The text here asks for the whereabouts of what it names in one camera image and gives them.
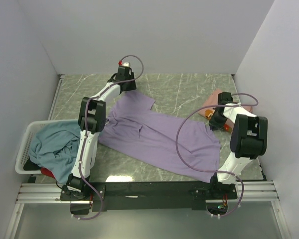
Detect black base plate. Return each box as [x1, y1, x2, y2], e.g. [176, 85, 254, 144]
[60, 181, 238, 212]

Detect purple t shirt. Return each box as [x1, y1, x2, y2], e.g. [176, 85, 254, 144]
[98, 90, 221, 183]

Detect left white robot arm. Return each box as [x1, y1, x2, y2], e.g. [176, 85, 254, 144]
[66, 62, 136, 194]

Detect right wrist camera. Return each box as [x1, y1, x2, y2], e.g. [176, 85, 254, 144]
[217, 92, 233, 105]

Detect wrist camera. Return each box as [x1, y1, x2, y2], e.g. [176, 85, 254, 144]
[118, 60, 131, 68]
[217, 92, 233, 105]

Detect red garment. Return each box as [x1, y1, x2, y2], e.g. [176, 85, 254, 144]
[40, 168, 55, 179]

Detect black garment in basket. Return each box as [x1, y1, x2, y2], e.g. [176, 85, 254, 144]
[23, 160, 41, 171]

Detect folded pink t shirt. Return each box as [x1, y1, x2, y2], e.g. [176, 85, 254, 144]
[198, 89, 253, 133]

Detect light blue t shirt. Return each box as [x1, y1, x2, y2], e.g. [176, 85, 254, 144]
[28, 120, 80, 184]

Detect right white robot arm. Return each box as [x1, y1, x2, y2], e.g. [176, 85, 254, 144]
[209, 103, 268, 185]

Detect white laundry basket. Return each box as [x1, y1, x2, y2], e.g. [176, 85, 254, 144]
[14, 119, 95, 175]

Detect aluminium rail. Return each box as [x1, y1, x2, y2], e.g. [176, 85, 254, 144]
[16, 181, 280, 204]

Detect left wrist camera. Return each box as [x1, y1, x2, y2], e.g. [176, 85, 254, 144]
[118, 60, 131, 68]

